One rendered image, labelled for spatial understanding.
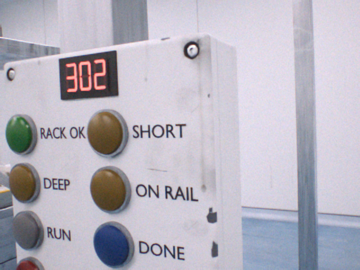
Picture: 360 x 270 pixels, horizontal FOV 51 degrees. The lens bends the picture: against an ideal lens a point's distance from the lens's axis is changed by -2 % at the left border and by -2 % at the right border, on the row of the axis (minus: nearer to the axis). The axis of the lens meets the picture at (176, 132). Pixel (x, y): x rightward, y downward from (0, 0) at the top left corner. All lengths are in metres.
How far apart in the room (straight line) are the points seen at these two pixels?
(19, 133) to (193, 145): 0.13
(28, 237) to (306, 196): 1.19
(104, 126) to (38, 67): 0.08
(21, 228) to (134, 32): 0.19
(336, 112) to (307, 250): 2.40
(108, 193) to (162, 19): 4.24
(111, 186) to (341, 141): 3.54
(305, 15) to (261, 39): 2.54
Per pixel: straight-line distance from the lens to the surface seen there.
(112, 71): 0.24
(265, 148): 3.88
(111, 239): 0.25
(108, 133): 0.23
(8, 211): 1.12
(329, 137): 3.74
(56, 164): 0.28
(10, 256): 1.21
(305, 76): 1.37
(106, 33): 0.33
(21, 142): 0.29
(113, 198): 0.24
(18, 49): 1.11
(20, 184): 0.30
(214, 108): 0.21
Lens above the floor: 1.10
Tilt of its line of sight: 3 degrees down
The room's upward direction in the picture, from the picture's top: 2 degrees counter-clockwise
